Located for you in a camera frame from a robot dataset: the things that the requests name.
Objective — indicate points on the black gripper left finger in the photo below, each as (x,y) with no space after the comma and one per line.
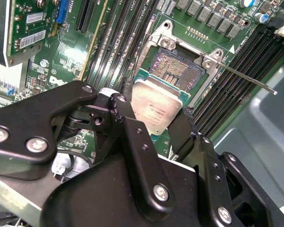
(26,118)

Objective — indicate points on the silver CPU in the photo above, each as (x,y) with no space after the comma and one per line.
(156,106)

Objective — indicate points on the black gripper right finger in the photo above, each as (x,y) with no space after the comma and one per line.
(180,132)

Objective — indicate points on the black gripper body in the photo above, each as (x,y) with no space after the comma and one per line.
(97,201)

